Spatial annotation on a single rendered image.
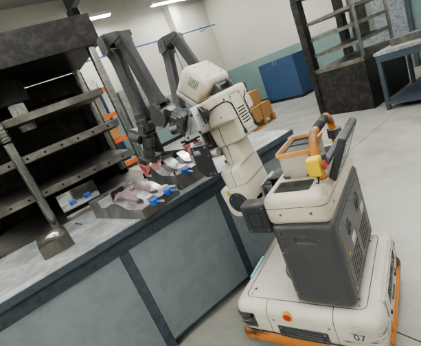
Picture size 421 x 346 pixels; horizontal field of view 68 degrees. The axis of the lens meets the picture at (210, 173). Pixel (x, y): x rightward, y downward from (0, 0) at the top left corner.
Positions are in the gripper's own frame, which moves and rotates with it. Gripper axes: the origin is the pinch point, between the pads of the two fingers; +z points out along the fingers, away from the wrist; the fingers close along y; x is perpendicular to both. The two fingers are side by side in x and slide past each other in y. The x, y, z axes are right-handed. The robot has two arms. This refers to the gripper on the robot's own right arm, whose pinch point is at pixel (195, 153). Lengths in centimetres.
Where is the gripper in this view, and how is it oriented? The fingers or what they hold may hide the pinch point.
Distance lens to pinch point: 181.6
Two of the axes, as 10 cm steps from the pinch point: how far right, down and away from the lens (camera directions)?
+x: 4.8, -0.8, -8.8
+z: 3.2, 9.4, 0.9
